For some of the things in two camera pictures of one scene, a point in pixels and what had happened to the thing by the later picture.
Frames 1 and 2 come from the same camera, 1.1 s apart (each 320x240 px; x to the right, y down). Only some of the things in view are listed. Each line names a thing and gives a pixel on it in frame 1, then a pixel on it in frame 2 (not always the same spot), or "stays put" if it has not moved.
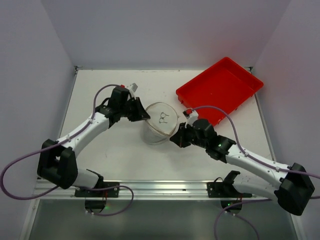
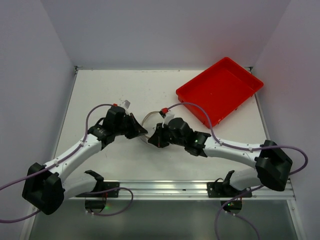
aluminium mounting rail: (149, 190) stays put
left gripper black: (133, 109) -> (131, 125)
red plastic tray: (226, 85) stays put
